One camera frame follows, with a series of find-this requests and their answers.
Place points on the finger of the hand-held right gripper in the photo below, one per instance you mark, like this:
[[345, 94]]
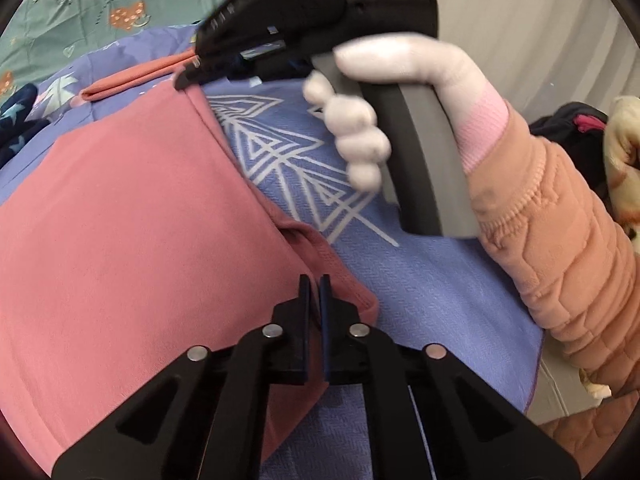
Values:
[[230, 25], [210, 70]]

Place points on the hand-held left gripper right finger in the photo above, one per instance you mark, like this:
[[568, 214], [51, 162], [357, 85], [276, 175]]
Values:
[[325, 310]]

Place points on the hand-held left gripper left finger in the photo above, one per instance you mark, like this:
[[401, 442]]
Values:
[[305, 310]]

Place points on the pink long-sleeve shirt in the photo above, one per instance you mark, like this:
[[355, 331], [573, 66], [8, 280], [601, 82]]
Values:
[[125, 235]]

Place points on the person's right forearm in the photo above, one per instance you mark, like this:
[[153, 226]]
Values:
[[560, 235]]

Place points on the person's right hand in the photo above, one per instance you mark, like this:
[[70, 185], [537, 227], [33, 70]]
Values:
[[450, 65]]

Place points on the purple printed bed sheet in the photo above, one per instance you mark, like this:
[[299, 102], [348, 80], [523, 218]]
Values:
[[425, 285]]

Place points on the teal heart-print sheet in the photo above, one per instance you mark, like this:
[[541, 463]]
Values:
[[60, 20]]

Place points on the navy star-print fleece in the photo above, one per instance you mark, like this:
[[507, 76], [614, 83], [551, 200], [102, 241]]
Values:
[[20, 120]]

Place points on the dark cloth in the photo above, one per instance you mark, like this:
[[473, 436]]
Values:
[[570, 150]]

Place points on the peach quilted jacket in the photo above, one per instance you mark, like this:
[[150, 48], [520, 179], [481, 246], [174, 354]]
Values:
[[585, 425]]

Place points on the cream plush cloth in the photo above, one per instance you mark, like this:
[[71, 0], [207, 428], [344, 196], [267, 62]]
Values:
[[625, 160]]

